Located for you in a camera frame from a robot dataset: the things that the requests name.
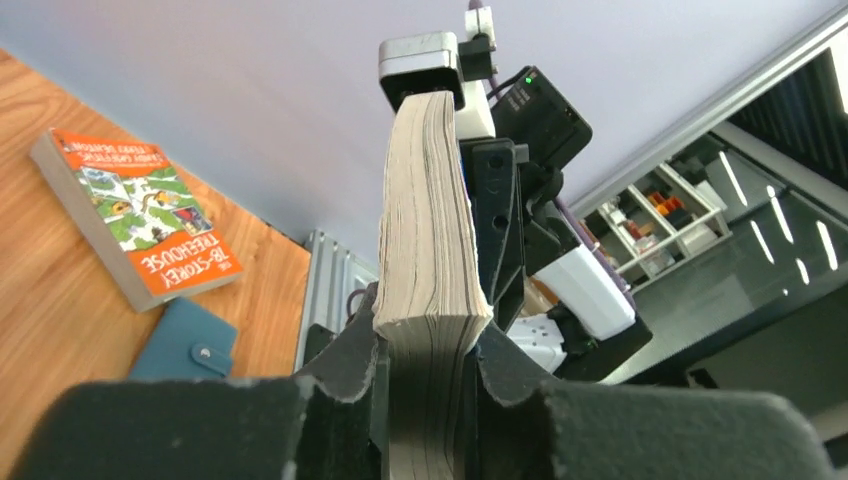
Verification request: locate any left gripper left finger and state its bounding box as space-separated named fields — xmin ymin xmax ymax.
xmin=9 ymin=286 xmax=389 ymax=479

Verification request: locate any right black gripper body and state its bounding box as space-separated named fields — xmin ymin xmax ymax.
xmin=460 ymin=65 xmax=593 ymax=331

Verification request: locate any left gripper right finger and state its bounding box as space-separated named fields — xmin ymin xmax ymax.
xmin=477 ymin=327 xmax=836 ymax=479

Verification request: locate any light blue paperback book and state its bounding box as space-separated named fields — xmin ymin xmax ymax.
xmin=373 ymin=91 xmax=493 ymax=479

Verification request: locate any orange treehouse paperback book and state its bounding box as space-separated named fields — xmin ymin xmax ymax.
xmin=30 ymin=128 xmax=243 ymax=312

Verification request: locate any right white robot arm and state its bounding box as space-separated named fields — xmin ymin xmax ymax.
xmin=456 ymin=66 xmax=652 ymax=381

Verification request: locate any white shelving unit background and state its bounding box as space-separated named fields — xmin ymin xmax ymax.
xmin=582 ymin=163 xmax=732 ymax=293

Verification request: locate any small teal wallet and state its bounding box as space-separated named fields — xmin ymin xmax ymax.
xmin=128 ymin=298 xmax=238 ymax=381

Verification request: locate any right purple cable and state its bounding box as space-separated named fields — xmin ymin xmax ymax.
xmin=466 ymin=0 xmax=634 ymax=293

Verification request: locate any aluminium front frame rail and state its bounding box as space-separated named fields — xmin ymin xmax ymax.
xmin=293 ymin=229 xmax=377 ymax=371

